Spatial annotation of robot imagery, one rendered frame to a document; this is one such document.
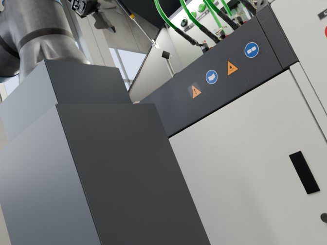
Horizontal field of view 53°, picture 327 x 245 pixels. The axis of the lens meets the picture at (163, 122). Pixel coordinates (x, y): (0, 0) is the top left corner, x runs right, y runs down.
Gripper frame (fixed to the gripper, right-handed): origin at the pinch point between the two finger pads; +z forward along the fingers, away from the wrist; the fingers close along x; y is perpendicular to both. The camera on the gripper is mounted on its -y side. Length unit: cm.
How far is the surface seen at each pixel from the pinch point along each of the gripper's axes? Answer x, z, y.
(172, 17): -22, -2, -57
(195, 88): 7.0, 35.2, 7.8
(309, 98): 30, 58, 11
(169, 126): -8.3, 36.5, 12.0
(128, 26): -192, -103, -236
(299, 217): 11, 76, 24
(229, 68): 18.9, 38.9, 6.4
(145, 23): -202, -102, -278
